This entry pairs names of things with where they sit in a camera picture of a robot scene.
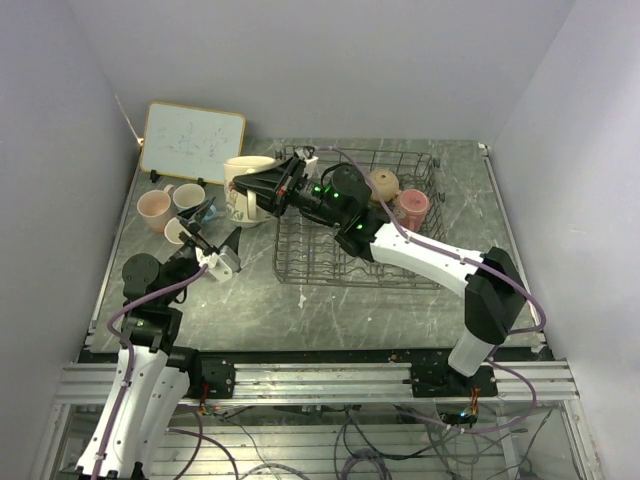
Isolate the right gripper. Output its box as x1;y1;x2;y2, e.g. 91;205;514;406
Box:
232;157;346;227

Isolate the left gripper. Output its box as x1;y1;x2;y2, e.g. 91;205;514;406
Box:
159;195;241;305

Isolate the large beige mug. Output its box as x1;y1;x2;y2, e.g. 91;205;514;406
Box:
224;156;276;228

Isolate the light pink faceted mug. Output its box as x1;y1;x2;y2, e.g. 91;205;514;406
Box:
164;216;187;245

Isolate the blue mug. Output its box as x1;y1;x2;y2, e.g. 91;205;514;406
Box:
172;183;217;222

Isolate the salmon pink mug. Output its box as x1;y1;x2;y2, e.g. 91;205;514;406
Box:
136;185;174;233

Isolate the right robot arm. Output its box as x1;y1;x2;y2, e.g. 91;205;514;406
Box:
231;157;526;396

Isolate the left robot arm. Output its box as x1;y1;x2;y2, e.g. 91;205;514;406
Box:
75;199;241;479

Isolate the yellow framed whiteboard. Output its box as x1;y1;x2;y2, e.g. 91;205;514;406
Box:
140;101;246;185

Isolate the pink floral mug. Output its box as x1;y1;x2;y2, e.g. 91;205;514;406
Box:
394;189;431;232

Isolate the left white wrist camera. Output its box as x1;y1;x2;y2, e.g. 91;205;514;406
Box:
195;247;233;283

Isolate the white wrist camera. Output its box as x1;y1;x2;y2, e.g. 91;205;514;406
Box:
195;247;233;283
294;146;319;177

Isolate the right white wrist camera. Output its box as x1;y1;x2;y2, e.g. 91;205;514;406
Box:
294;146;319;177

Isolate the wire dish rack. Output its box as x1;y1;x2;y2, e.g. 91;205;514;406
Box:
273;147;447;290

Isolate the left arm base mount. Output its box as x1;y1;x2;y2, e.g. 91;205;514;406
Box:
187;352;236;399

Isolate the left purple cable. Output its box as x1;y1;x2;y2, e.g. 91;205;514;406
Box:
89;263;241;479

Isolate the aluminium frame rail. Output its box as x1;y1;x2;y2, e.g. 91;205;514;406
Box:
53;360;581;405

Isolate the cable bundle under table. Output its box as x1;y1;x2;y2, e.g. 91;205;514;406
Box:
169;402;551;480

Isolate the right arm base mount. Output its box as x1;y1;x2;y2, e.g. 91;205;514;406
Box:
404;362;498;398

